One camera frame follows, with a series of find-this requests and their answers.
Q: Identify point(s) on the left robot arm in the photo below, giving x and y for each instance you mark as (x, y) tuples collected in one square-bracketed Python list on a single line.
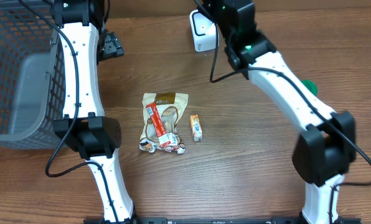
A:
[(84, 128)]

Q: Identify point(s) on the white barcode scanner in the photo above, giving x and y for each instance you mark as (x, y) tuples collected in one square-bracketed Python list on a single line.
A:
[(203, 32)]

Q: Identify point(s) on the small orange snack packet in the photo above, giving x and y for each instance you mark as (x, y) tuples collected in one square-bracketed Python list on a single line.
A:
[(196, 128)]

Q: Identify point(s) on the green lidded jar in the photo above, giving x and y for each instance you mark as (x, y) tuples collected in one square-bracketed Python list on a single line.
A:
[(311, 86)]

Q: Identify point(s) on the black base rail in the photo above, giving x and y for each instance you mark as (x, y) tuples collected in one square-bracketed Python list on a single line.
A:
[(274, 220)]

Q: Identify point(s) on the beige snack pouch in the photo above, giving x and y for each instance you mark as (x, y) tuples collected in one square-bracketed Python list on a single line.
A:
[(171, 107)]

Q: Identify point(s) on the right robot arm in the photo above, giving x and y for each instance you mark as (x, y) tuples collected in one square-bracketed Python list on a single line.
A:
[(325, 146)]

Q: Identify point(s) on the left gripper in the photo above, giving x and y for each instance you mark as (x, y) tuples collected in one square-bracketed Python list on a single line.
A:
[(111, 45)]

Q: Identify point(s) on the grey plastic mesh basket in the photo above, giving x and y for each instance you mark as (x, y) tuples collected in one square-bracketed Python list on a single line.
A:
[(32, 80)]

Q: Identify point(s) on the red snack bar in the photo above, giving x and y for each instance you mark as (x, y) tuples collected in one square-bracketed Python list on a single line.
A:
[(162, 136)]

